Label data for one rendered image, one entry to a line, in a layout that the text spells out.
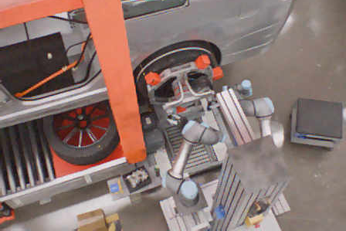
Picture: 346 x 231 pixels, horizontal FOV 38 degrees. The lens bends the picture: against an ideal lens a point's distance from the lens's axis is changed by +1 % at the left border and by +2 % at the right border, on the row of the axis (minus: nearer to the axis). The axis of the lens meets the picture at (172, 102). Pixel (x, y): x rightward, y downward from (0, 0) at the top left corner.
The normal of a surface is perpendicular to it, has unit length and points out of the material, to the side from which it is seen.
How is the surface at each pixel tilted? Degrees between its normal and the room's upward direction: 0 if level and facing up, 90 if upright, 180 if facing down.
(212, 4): 75
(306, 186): 0
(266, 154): 0
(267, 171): 0
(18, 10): 90
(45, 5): 90
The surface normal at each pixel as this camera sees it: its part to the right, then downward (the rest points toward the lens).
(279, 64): 0.00, -0.44
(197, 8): 0.31, 0.75
